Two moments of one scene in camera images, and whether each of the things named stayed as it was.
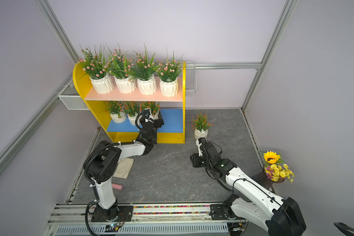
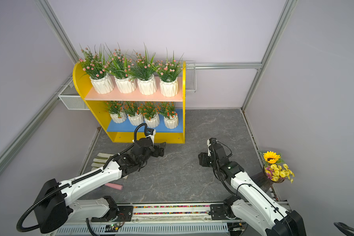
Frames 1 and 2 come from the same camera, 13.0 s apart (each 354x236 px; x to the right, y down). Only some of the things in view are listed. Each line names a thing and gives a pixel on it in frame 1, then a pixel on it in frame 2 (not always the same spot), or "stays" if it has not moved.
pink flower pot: x=144 y=69 stays
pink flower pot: x=168 y=72 stays
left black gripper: x=160 y=122 to x=156 y=153
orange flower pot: x=114 y=108 stays
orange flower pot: x=154 y=107 stays
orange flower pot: x=200 y=126 to x=167 y=109
